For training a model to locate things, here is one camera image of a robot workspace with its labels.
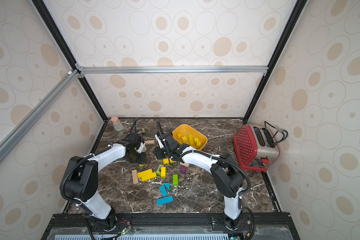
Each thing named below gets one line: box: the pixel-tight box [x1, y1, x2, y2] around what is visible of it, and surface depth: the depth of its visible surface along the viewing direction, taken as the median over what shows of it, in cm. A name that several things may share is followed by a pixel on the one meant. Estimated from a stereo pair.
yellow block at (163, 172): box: [160, 166, 167, 178], surface depth 91 cm
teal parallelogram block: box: [159, 185, 168, 197], surface depth 85 cm
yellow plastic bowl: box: [172, 124, 208, 151], surface depth 108 cm
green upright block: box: [172, 174, 179, 186], surface depth 87 cm
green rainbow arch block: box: [156, 164, 164, 176], surface depth 91 cm
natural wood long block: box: [131, 169, 139, 185], surface depth 90 cm
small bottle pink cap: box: [111, 116, 124, 131], surface depth 108 cm
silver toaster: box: [246, 123, 279, 168], surface depth 86 cm
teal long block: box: [156, 195, 174, 206], surface depth 82 cm
